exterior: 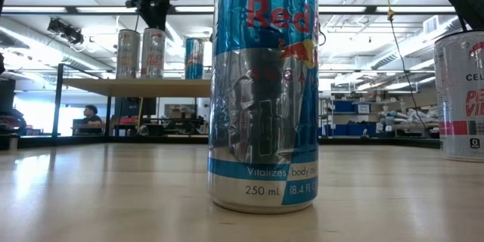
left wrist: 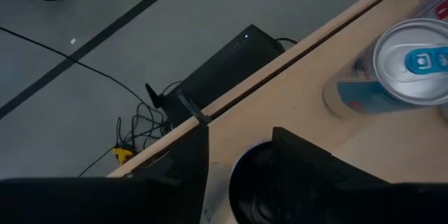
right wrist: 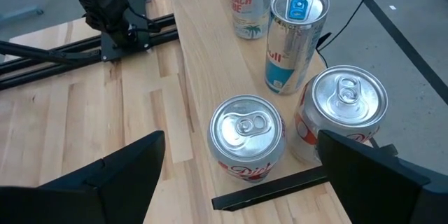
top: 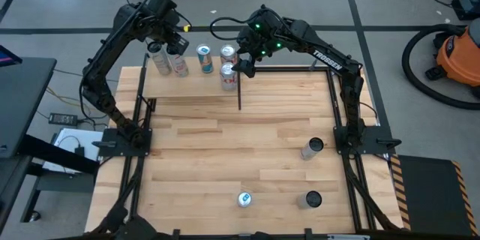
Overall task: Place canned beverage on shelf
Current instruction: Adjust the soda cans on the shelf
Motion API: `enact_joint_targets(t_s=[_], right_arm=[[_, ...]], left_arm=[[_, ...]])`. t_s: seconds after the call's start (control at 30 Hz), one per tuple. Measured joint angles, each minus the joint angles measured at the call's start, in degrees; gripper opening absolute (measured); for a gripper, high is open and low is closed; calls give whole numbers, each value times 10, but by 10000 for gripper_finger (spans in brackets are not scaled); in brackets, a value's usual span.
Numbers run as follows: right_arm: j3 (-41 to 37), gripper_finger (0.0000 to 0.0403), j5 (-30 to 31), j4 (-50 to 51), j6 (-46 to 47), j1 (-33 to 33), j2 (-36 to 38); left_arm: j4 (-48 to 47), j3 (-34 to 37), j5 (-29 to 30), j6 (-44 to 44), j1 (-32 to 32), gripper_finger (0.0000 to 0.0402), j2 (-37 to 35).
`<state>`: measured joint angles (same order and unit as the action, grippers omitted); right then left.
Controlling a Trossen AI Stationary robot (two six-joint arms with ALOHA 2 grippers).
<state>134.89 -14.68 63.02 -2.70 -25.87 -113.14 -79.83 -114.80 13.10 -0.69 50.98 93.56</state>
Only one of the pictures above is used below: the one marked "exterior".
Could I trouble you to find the white Celsius can red print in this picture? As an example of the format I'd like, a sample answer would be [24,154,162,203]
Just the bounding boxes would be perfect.
[141,27,166,80]
[433,29,484,163]

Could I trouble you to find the white Celsius can orange print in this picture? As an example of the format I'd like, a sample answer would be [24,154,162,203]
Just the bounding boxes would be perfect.
[116,29,141,80]

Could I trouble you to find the long ceiling light bar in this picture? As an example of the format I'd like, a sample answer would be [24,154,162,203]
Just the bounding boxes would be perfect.
[0,5,457,15]

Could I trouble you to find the black ceiling spotlight cluster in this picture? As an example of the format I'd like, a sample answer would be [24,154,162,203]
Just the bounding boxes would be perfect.
[47,17,85,45]

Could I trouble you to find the black box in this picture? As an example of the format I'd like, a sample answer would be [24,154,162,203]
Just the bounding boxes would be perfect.
[114,97,157,118]

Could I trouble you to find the person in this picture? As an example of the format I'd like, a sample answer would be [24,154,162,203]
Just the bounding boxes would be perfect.
[77,104,104,135]

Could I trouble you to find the metal rack blue bins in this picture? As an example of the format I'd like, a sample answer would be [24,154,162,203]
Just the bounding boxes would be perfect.
[318,96,379,138]

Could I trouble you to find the cluttered workbench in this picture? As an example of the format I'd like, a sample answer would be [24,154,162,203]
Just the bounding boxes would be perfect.
[377,107,440,139]

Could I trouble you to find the wooden shelf black metal frame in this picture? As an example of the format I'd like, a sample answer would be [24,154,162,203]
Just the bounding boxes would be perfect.
[51,63,212,139]

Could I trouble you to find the silver ventilation duct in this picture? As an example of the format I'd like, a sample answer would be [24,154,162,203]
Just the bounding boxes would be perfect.
[370,18,484,71]
[0,17,114,82]

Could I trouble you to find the black aluminium table frame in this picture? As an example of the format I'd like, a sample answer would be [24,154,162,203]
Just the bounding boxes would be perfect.
[0,135,442,150]

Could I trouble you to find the black cable loop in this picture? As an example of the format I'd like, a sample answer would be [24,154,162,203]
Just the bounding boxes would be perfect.
[0,107,28,134]

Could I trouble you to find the yellow black hanging cable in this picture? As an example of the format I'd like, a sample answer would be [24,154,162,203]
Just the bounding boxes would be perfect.
[383,0,430,132]

